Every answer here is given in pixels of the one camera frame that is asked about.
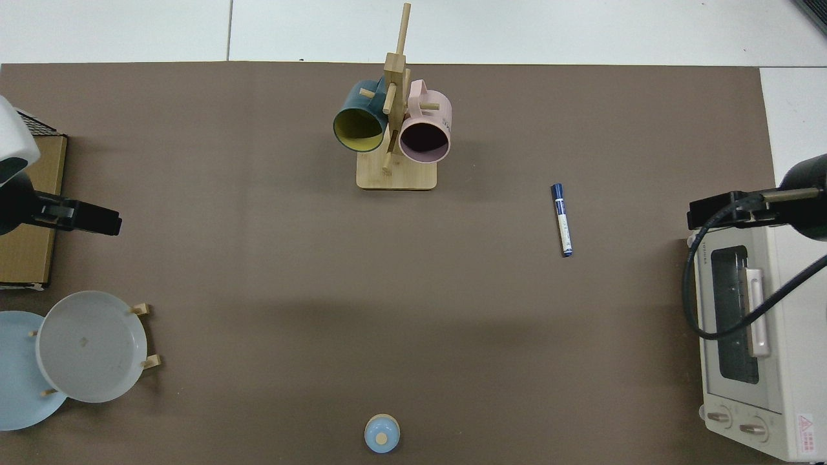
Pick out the pink mug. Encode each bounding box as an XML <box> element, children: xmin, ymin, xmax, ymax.
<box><xmin>398</xmin><ymin>79</ymin><xmax>452</xmax><ymax>164</ymax></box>

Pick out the blue and white marker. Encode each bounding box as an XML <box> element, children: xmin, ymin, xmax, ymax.
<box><xmin>550</xmin><ymin>183</ymin><xmax>574</xmax><ymax>258</ymax></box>

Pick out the light blue plate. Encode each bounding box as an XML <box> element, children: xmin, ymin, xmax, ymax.
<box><xmin>0</xmin><ymin>311</ymin><xmax>68</xmax><ymax>431</ymax></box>

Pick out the wooden plate rack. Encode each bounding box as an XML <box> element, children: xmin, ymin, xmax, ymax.
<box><xmin>29</xmin><ymin>302</ymin><xmax>162</xmax><ymax>396</ymax></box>

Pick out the pale toaster oven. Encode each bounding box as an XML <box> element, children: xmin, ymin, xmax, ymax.
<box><xmin>684</xmin><ymin>223</ymin><xmax>827</xmax><ymax>462</ymax></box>

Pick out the brown table cloth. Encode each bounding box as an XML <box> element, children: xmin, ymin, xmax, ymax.
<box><xmin>0</xmin><ymin>61</ymin><xmax>779</xmax><ymax>465</ymax></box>

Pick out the dark corner object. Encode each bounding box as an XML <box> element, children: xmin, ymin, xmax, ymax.
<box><xmin>793</xmin><ymin>0</ymin><xmax>827</xmax><ymax>36</ymax></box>

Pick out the wooden cup stand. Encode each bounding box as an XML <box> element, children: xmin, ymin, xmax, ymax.
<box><xmin>356</xmin><ymin>2</ymin><xmax>438</xmax><ymax>191</ymax></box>

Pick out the grey plate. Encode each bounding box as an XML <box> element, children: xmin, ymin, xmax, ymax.
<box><xmin>36</xmin><ymin>291</ymin><xmax>148</xmax><ymax>404</ymax></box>

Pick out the dark teal mug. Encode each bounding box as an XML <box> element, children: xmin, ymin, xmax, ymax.
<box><xmin>333</xmin><ymin>79</ymin><xmax>390</xmax><ymax>153</ymax></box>

